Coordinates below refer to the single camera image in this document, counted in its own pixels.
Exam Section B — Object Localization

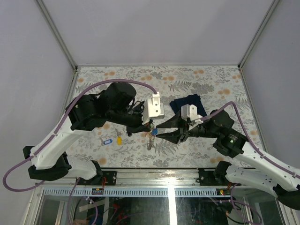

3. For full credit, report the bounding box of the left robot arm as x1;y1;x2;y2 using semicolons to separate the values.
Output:
23;82;152;185

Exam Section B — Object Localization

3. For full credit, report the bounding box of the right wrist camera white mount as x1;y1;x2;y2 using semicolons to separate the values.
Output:
180;105;203;125

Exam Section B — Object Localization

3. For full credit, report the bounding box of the yellow key tag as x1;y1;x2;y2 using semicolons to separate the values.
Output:
117;131;122;145

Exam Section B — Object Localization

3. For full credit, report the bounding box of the slotted grey cable duct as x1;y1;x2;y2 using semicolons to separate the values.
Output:
43;187;218;197

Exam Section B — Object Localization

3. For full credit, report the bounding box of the blue key tag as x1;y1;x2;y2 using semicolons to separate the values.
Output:
100;138;113;146

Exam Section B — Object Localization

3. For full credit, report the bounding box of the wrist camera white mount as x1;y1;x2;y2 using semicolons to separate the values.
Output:
142;92;165;125
180;105;203;125

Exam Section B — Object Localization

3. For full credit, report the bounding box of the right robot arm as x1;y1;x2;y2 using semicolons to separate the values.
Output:
157;109;300;210

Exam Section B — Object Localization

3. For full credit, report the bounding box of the metal keyring with yellow handle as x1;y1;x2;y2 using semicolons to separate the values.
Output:
147;124;158;150

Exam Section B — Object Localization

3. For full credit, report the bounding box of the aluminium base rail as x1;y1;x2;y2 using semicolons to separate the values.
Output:
35;167;237;187

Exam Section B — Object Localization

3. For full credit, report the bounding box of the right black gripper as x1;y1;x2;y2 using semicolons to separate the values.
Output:
156;110;219;144

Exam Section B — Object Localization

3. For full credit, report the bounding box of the dark blue folded cloth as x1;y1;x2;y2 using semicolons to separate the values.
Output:
169;94;207;117

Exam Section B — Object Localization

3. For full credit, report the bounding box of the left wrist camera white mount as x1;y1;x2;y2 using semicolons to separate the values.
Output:
142;92;165;125

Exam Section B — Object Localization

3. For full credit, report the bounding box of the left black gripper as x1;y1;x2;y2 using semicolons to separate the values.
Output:
108;100;154;136

